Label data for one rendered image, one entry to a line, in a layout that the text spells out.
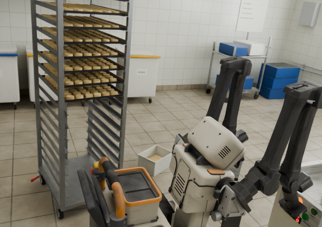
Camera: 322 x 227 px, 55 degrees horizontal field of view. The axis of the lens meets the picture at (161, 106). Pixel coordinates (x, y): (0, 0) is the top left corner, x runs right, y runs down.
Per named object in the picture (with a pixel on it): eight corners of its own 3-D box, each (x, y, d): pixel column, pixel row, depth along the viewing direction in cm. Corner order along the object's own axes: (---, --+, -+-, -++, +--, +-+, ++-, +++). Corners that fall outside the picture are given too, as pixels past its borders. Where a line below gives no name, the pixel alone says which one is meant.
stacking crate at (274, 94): (279, 92, 623) (281, 82, 616) (293, 98, 589) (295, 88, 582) (255, 92, 601) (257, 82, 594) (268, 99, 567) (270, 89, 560)
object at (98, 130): (120, 152, 231) (120, 149, 230) (117, 153, 230) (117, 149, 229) (87, 120, 280) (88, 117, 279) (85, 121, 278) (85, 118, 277)
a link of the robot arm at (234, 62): (219, 51, 147) (232, 55, 139) (241, 56, 153) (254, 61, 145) (193, 134, 160) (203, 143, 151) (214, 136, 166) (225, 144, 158)
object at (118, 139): (120, 141, 228) (121, 138, 227) (117, 142, 227) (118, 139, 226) (88, 111, 276) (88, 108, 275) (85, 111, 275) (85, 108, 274)
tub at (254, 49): (245, 50, 571) (247, 39, 564) (263, 55, 537) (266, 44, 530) (231, 51, 552) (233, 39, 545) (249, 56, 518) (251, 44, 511)
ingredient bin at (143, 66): (122, 106, 461) (125, 55, 434) (113, 92, 516) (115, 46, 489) (155, 105, 480) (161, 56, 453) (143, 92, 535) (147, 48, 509)
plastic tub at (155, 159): (155, 157, 327) (156, 144, 322) (171, 165, 316) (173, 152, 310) (136, 168, 304) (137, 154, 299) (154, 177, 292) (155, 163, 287)
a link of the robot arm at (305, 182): (275, 172, 128) (290, 184, 121) (296, 158, 130) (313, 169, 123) (279, 192, 134) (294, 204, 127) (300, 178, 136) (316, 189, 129)
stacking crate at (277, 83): (280, 82, 617) (282, 72, 610) (295, 88, 583) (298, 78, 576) (257, 83, 593) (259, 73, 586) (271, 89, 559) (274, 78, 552)
